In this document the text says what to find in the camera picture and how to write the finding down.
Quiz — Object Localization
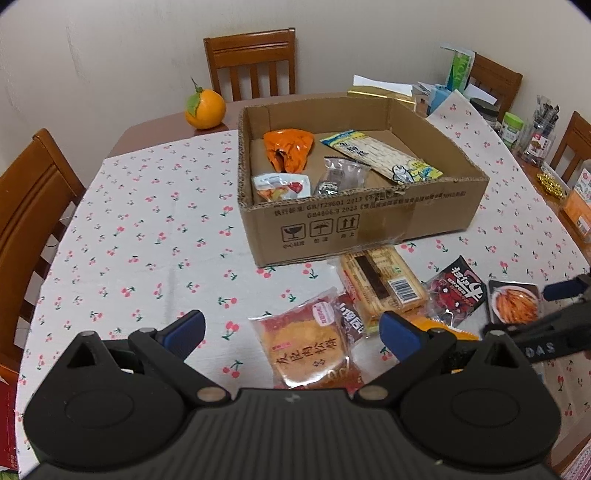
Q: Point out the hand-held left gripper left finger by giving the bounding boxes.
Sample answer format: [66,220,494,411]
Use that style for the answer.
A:
[34,310,232,403]

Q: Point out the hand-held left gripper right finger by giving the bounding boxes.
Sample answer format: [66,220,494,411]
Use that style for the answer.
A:
[353,311,542,401]

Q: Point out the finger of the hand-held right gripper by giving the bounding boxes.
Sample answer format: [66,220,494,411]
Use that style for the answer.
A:
[481,316,557,340]
[543,273,591,303]

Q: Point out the black noodle picture packet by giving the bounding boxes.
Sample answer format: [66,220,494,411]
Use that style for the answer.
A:
[488,278,542,325]

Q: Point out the cardboard box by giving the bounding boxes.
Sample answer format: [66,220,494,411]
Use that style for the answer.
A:
[237,95,490,268]

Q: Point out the small white-red snack packet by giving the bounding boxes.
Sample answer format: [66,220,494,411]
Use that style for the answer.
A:
[252,172,311,204]

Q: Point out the clear dark snack packet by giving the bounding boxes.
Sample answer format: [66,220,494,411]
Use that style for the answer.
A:
[313,156,371,197]

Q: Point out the long yellow fish strip packet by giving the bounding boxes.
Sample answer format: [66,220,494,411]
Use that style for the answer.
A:
[320,130,444,185]

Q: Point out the orange snack packet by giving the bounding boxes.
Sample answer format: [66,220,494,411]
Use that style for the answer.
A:
[262,128,315,174]

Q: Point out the flat yellow-orange snack packet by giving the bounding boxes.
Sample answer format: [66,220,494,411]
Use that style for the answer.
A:
[404,313,482,374]

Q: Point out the small brown snack packet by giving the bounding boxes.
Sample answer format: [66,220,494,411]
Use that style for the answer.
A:
[335,293,370,337]

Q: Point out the yellow cracker packet with barcode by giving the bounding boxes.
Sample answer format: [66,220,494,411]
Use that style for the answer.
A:
[339,246,428,326]

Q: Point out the red and black snack packet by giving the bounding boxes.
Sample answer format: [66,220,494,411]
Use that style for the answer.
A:
[424,255,489,326]

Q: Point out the plastic container with orange label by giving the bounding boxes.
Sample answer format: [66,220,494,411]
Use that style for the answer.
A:
[561,159,591,241]

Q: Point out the round meat floss cake packet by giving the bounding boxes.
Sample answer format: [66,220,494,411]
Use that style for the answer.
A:
[248,287,365,391]

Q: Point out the gold ornament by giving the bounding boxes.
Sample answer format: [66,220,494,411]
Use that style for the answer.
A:
[536,168,566,197]

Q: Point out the cherry print tablecloth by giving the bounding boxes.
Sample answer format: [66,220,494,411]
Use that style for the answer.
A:
[16,90,591,480]

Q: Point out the clear jar with red label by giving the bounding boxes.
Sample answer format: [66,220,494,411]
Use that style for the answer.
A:
[522,95,559,167]

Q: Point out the wooden dining chair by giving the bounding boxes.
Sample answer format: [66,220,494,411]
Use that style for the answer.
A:
[204,27,297,102]
[549,111,591,181]
[0,128,86,374]
[466,53,524,109]

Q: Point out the green lid jar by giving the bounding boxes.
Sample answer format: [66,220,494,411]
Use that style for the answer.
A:
[500,112,525,148]

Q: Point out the black lid jar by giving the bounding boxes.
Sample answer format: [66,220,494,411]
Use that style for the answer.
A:
[471,98,502,132]

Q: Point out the red printed carton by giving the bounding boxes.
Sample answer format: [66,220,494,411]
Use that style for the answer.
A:
[0,364,21,472]

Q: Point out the orange fruit with leaf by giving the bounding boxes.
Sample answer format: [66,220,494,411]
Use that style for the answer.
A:
[185,78,227,130]

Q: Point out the green and white carton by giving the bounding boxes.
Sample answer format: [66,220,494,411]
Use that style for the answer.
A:
[441,44,476,93]

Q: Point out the pile of white papers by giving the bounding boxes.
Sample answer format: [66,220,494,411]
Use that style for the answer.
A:
[411,80,499,109]

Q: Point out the gold tissue box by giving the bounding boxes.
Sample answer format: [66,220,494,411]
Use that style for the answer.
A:
[347,74,416,100]

